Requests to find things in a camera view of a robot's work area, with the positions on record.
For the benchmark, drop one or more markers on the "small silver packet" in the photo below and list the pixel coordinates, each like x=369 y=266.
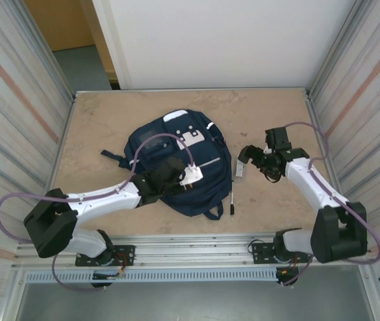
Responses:
x=240 y=170

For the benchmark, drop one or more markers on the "navy blue backpack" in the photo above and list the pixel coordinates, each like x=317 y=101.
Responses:
x=210 y=180

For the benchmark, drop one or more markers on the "black white marker pen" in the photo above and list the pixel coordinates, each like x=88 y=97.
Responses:
x=232 y=204

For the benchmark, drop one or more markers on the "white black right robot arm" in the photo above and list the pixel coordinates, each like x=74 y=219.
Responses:
x=310 y=184

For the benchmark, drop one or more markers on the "brown wooden door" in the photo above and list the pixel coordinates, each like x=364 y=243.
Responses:
x=59 y=20

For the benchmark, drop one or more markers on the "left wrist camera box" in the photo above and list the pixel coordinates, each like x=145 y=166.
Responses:
x=193 y=174

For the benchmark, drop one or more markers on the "aluminium table side rail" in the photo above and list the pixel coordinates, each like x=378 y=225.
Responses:
x=314 y=117
x=63 y=133

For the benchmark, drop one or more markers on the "aluminium rail frame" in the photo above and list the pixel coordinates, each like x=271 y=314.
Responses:
x=193 y=254

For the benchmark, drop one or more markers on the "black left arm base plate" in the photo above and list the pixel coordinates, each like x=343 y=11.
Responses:
x=126 y=255

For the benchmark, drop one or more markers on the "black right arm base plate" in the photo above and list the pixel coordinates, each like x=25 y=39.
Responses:
x=262 y=252

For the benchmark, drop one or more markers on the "aluminium frame post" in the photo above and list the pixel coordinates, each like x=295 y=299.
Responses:
x=59 y=78
x=328 y=67

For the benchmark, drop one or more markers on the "white door frame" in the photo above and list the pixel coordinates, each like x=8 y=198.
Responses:
x=111 y=33

